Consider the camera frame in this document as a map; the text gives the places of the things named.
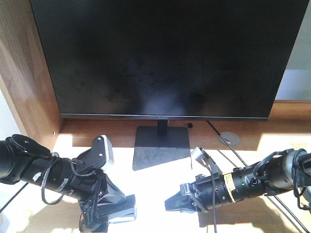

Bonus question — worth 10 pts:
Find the black stapler with orange button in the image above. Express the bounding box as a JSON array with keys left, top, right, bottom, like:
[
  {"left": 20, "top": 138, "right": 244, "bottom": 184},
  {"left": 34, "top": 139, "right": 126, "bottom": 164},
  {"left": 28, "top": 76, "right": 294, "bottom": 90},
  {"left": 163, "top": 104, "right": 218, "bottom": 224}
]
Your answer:
[{"left": 79, "top": 195, "right": 136, "bottom": 233}]

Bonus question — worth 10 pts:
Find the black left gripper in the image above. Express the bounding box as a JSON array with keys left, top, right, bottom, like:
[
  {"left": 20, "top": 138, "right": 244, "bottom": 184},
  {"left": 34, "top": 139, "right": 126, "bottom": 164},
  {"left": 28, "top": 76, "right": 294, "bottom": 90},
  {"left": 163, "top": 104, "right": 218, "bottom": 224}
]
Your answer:
[{"left": 70, "top": 149, "right": 136, "bottom": 231}]

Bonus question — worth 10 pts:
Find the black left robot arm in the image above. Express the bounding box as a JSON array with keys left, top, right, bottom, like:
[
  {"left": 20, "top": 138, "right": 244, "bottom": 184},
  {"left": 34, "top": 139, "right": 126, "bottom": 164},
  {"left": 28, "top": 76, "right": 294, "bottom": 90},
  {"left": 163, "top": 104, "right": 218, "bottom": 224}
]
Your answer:
[{"left": 0, "top": 134, "right": 136, "bottom": 233}]

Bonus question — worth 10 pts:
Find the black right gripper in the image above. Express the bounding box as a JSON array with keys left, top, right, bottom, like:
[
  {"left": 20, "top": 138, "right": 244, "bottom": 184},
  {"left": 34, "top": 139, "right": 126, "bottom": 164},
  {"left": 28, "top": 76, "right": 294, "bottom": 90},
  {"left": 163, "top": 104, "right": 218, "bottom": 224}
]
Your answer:
[{"left": 165, "top": 175, "right": 230, "bottom": 213}]

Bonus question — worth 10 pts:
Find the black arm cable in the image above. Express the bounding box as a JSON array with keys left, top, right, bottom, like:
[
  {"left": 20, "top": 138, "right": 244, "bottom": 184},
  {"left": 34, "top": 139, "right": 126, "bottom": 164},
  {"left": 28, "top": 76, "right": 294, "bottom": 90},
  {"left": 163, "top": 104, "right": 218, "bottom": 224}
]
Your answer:
[
  {"left": 40, "top": 152, "right": 97, "bottom": 205},
  {"left": 199, "top": 148, "right": 219, "bottom": 233}
]

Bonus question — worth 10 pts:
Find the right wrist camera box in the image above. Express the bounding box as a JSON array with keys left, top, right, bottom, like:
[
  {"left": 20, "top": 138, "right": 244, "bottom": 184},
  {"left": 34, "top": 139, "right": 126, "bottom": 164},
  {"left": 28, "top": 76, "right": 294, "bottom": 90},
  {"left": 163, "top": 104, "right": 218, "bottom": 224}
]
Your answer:
[{"left": 191, "top": 147, "right": 210, "bottom": 166}]

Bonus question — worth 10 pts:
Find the black computer monitor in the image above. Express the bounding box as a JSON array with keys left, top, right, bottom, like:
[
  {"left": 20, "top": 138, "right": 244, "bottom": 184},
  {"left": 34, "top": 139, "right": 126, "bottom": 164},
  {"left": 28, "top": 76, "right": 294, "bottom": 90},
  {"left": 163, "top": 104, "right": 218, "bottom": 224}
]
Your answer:
[{"left": 31, "top": 0, "right": 309, "bottom": 121}]

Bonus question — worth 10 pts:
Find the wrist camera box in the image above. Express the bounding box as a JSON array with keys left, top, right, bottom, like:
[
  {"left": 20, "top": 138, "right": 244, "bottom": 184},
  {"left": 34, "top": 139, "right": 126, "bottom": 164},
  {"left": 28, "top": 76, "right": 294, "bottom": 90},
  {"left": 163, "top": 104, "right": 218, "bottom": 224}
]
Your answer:
[
  {"left": 191, "top": 147, "right": 210, "bottom": 166},
  {"left": 91, "top": 135, "right": 114, "bottom": 173}
]

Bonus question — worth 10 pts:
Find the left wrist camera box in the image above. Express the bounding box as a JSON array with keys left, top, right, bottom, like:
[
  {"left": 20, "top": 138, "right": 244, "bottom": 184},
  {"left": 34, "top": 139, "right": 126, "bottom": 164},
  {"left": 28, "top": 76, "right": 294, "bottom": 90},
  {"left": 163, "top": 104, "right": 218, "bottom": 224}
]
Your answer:
[{"left": 91, "top": 135, "right": 114, "bottom": 173}]

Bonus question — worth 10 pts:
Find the grey desk cable grommet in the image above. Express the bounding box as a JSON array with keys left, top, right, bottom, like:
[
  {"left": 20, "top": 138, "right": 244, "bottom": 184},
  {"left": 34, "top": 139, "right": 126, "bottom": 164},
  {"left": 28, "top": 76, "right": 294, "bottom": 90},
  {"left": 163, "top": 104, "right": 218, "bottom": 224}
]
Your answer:
[{"left": 218, "top": 132, "right": 240, "bottom": 147}]

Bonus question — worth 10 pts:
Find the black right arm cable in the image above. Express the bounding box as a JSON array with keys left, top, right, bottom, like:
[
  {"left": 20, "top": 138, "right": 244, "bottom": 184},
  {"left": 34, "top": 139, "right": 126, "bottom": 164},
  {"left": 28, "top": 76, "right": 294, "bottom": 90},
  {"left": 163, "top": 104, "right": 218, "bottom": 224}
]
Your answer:
[{"left": 199, "top": 148, "right": 219, "bottom": 233}]

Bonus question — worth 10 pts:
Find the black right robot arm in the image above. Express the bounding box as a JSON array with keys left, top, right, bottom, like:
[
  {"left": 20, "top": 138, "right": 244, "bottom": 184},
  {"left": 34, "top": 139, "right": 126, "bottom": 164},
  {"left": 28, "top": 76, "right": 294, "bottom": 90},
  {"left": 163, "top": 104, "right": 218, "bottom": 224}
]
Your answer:
[{"left": 165, "top": 147, "right": 311, "bottom": 213}]

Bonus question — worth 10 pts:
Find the black monitor cable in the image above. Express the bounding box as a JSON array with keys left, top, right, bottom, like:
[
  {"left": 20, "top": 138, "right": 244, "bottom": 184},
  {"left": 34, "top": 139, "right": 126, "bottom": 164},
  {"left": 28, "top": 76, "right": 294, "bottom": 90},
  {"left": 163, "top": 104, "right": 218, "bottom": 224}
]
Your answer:
[{"left": 206, "top": 120, "right": 309, "bottom": 233}]

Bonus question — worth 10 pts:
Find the wooden desk side panel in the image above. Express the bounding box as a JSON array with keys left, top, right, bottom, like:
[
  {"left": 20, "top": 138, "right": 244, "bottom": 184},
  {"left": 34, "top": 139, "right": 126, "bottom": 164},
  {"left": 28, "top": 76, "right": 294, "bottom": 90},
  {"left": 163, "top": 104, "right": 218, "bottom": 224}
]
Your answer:
[{"left": 0, "top": 0, "right": 63, "bottom": 149}]

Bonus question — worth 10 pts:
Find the black monitor stand base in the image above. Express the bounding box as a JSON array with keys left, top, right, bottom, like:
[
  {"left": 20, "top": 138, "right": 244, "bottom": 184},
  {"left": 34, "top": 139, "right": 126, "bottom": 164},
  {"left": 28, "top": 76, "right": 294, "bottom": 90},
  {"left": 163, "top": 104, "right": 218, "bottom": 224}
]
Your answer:
[{"left": 132, "top": 120, "right": 190, "bottom": 171}]

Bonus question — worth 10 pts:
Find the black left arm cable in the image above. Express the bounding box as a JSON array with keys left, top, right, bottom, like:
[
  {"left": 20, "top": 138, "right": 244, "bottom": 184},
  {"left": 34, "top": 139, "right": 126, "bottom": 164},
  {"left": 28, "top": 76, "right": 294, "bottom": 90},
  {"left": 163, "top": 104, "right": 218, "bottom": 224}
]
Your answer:
[{"left": 40, "top": 152, "right": 97, "bottom": 205}]

